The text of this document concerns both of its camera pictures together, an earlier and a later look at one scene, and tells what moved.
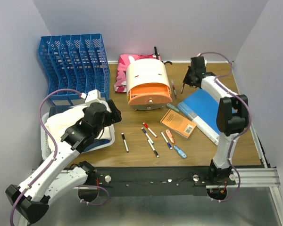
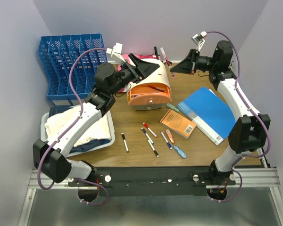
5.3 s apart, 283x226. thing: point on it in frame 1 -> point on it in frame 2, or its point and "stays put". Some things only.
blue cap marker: x=147 y=135 stays put
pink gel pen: x=174 y=89 -> x=167 y=60
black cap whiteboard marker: x=125 y=143 stays put
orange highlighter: x=170 y=136 stays put
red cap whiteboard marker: x=146 y=126 stays put
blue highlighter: x=181 y=153 stays put
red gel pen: x=182 y=88 -> x=162 y=91
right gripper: x=186 y=80 -> x=190 y=61
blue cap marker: x=169 y=144 stays put
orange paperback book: x=178 y=124 stays put
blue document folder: x=201 y=108 stays put
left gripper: x=114 y=117 -> x=145 y=68
